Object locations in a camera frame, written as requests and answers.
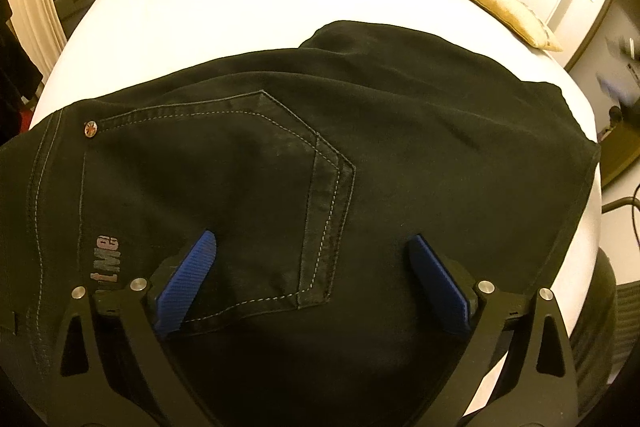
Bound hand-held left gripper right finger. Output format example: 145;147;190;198
406;234;581;427

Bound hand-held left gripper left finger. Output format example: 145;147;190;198
46;230;219;427

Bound black pants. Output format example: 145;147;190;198
0;20;602;427

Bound white bed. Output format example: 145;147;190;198
29;0;601;338

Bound dark hanging clothes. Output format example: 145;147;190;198
0;0;45;145

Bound yellow cushion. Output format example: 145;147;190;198
451;0;564;52

